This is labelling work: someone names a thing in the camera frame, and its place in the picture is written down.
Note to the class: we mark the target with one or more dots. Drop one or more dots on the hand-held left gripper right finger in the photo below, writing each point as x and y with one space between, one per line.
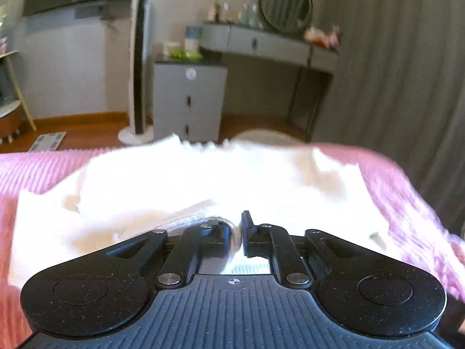
248 233

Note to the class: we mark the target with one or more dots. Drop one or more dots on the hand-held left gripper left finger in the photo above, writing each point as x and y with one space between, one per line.
191 248

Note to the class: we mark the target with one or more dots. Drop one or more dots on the white ribbed knit garment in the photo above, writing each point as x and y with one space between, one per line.
203 181

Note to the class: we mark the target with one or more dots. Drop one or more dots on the white round stool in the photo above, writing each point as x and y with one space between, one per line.
261 136

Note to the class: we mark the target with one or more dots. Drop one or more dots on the grey drawer cabinet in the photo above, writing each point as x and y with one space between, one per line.
189 101

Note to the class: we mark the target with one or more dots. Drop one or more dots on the pink ribbed blanket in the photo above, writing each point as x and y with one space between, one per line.
36 169

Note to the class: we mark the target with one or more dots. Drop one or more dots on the white bathroom scale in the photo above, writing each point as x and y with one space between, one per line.
47 141

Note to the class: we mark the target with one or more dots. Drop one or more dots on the green packet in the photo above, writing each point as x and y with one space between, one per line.
187 55

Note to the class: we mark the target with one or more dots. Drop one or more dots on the grey vanity desk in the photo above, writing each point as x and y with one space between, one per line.
269 41

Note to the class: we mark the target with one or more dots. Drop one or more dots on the white tower fan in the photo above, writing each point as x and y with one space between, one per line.
140 61

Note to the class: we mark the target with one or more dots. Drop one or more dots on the blue and white container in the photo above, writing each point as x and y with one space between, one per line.
193 40

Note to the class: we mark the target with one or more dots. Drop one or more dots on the small white box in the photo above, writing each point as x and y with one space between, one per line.
170 47

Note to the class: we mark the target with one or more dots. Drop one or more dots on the white and orange pouch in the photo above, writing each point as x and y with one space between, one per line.
315 35

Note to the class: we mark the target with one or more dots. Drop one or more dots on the grey curtain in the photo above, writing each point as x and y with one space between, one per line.
392 80

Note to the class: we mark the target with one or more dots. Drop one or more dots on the pink plush toy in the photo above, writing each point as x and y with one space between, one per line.
334 36

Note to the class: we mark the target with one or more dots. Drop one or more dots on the pale green bottles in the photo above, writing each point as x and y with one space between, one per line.
250 15

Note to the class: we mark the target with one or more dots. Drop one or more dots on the clear cosmetic bottle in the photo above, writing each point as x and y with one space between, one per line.
226 12

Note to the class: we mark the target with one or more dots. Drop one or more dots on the brown cosmetic bottle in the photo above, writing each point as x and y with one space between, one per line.
217 11

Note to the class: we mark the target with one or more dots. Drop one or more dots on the round black-framed mirror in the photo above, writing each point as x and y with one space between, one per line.
286 3

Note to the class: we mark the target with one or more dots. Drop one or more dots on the white shelf rack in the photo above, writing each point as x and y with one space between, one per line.
16 80

